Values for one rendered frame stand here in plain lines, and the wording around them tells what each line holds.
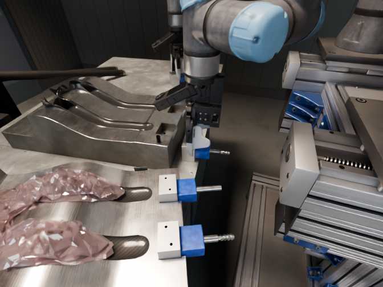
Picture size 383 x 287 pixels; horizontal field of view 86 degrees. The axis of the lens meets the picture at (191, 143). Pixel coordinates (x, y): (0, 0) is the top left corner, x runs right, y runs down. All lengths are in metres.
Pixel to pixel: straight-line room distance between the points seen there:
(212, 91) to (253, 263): 0.82
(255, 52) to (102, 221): 0.37
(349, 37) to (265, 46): 0.51
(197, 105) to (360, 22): 0.53
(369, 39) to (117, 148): 0.74
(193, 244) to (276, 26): 0.35
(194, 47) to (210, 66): 0.05
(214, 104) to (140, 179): 0.24
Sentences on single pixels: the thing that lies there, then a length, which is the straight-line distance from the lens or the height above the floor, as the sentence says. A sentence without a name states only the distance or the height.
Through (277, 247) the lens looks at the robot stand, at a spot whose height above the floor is 0.21.
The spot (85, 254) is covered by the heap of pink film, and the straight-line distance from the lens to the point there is 0.39.
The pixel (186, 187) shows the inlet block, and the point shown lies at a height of 0.87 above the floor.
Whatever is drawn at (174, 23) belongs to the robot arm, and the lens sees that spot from 0.94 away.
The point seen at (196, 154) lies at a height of 0.83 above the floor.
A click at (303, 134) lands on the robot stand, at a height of 0.99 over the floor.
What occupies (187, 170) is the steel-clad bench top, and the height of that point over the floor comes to 0.80.
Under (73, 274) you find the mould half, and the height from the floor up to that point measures 0.88.
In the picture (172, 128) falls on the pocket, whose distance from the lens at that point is 0.59.
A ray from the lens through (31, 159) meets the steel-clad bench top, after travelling 0.75.
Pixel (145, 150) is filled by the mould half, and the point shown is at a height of 0.87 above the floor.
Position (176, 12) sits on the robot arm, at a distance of 0.93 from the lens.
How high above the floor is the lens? 1.21
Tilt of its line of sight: 39 degrees down
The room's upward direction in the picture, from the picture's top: straight up
